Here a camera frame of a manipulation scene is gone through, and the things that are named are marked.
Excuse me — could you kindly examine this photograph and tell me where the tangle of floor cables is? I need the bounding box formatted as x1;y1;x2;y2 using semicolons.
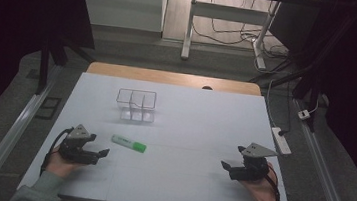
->
188;0;296;76

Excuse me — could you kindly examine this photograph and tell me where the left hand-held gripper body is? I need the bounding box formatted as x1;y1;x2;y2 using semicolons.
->
56;121;103;167

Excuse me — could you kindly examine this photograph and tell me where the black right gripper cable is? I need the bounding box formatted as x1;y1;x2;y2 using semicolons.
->
261;166;285;201

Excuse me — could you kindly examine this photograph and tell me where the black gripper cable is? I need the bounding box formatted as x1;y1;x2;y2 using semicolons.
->
39;124;75;179
261;166;285;201

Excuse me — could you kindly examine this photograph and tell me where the black tripod stand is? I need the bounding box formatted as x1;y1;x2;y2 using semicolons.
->
34;30;99;100

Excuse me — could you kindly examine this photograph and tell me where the small white adapter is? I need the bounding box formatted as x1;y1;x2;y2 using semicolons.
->
296;108;312;121

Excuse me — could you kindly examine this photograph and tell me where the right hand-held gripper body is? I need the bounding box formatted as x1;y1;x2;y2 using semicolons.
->
227;139;280;186

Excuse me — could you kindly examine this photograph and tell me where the white board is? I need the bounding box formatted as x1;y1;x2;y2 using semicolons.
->
17;66;306;201

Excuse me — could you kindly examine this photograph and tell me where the person's left hand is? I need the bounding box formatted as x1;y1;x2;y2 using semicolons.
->
45;144;86;181

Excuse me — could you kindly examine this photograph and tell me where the person's right hand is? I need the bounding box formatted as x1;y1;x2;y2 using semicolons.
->
236;159;285;201

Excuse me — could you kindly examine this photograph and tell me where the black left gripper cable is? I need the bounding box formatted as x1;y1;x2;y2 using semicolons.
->
39;124;75;179

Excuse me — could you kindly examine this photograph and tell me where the green highlighter pen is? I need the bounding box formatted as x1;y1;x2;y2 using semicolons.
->
109;134;148;154

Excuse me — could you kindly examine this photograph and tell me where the clear plastic organizer box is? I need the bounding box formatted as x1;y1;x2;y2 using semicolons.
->
113;87;158;124

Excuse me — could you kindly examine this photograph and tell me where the metal rail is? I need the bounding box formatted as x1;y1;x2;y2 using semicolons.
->
0;58;65;201
282;96;357;201

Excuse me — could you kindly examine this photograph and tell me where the white desk frame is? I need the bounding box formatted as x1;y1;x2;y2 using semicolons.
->
180;0;283;72

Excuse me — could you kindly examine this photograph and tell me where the white power strip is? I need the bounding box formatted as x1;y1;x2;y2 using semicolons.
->
268;125;295;157

